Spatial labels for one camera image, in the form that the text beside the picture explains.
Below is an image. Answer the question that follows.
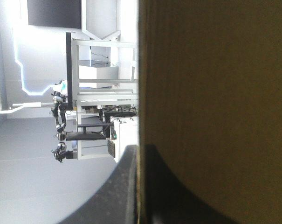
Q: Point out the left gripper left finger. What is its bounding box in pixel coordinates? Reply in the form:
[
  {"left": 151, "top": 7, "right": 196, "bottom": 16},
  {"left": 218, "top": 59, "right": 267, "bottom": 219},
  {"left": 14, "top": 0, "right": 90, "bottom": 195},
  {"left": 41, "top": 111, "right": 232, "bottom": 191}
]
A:
[{"left": 58, "top": 144, "right": 140, "bottom": 224}]

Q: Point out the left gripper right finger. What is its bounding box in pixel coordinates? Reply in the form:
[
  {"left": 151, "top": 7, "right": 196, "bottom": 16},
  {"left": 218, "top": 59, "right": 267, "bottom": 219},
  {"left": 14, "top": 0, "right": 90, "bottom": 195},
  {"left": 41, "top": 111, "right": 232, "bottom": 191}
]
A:
[{"left": 140, "top": 144, "right": 237, "bottom": 224}]

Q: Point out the brown cardboard box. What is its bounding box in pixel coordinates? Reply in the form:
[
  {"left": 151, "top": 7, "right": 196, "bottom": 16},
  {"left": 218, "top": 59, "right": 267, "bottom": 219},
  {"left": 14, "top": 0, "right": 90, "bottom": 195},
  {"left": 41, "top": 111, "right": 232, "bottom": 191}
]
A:
[{"left": 137, "top": 0, "right": 282, "bottom": 224}]

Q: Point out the white metal rack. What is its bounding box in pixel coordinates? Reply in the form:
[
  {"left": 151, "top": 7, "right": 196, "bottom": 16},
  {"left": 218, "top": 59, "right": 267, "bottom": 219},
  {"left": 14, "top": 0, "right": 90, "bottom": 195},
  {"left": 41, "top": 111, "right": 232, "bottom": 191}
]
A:
[{"left": 70, "top": 37, "right": 139, "bottom": 163}]

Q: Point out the dark wall display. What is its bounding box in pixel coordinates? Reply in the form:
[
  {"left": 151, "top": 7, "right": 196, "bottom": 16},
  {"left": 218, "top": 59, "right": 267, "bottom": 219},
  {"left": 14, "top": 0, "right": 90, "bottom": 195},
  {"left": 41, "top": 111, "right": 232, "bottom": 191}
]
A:
[{"left": 27, "top": 0, "right": 83, "bottom": 30}]

